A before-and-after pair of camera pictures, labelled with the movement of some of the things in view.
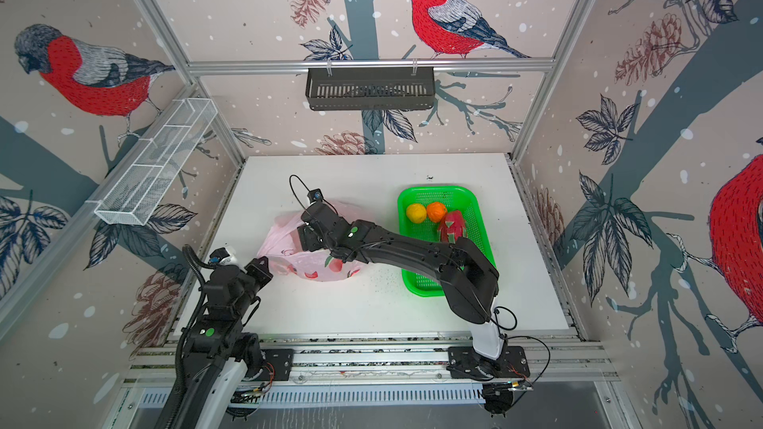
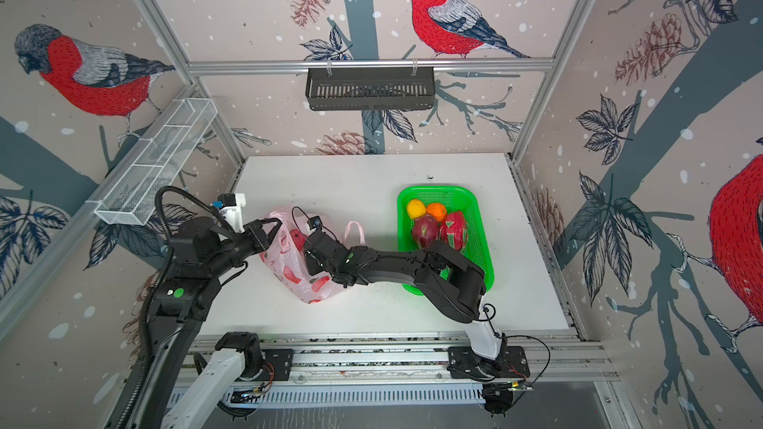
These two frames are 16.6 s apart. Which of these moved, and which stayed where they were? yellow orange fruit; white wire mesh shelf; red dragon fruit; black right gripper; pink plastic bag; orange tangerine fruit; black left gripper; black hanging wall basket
Moved: pink plastic bag; black left gripper; black right gripper
Stayed: white wire mesh shelf; orange tangerine fruit; black hanging wall basket; yellow orange fruit; red dragon fruit
